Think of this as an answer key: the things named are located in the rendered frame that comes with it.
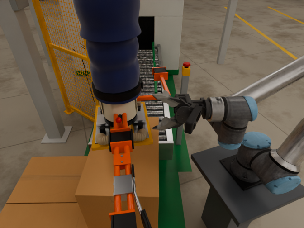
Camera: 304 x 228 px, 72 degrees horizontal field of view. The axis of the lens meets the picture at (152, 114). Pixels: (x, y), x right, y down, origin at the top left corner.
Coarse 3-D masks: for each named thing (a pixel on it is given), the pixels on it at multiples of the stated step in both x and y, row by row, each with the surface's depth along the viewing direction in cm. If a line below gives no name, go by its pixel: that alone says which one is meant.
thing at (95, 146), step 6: (96, 108) 121; (96, 114) 116; (96, 120) 112; (96, 126) 108; (102, 126) 104; (108, 126) 108; (96, 132) 104; (102, 132) 103; (108, 132) 104; (96, 144) 99; (108, 144) 99
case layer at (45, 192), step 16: (32, 160) 166; (48, 160) 166; (64, 160) 166; (80, 160) 166; (32, 176) 154; (48, 176) 154; (64, 176) 154; (80, 176) 154; (16, 192) 144; (32, 192) 144; (48, 192) 144; (64, 192) 144; (16, 208) 135; (32, 208) 135; (48, 208) 135; (64, 208) 135; (0, 224) 127; (16, 224) 127; (32, 224) 127; (48, 224) 127; (64, 224) 127; (80, 224) 127
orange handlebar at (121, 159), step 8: (160, 80) 126; (144, 96) 109; (152, 96) 109; (128, 152) 79; (120, 160) 75; (128, 160) 75; (120, 168) 76; (128, 168) 73; (120, 200) 64; (128, 200) 64; (120, 208) 62; (128, 208) 62
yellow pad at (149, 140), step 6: (144, 102) 126; (138, 108) 116; (144, 108) 121; (132, 126) 109; (138, 126) 105; (144, 126) 108; (150, 132) 105; (150, 138) 102; (138, 144) 100; (144, 144) 101
